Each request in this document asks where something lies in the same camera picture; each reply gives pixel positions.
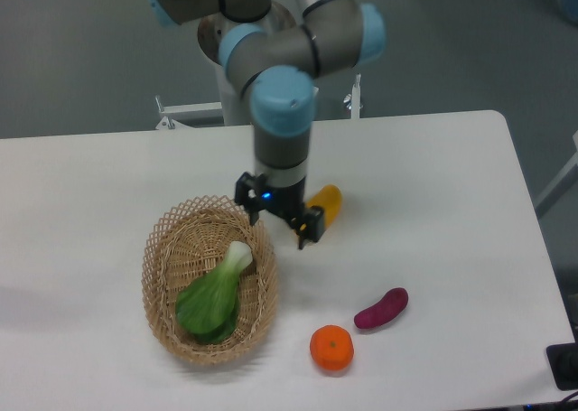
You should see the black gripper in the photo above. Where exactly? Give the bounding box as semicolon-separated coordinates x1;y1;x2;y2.
234;172;325;250

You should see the green bok choy toy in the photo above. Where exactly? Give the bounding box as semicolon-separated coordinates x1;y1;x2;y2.
175;241;253;344

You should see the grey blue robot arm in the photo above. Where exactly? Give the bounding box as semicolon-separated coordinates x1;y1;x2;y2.
148;0;387;245

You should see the woven wicker basket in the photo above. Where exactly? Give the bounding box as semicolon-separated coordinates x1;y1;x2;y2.
142;196;278;365

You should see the yellow mango toy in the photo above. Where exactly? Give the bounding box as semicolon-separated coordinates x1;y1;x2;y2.
304;184;342;231

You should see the orange tangerine toy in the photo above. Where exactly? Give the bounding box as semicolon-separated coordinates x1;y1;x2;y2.
310;324;355;371

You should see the purple sweet potato toy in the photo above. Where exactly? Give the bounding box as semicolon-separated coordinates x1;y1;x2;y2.
354;287;409;330

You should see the black device at table edge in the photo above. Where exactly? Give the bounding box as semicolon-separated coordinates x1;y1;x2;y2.
546;342;577;391

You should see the white metal frame leg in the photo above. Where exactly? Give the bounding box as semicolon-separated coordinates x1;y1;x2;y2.
534;132;577;220

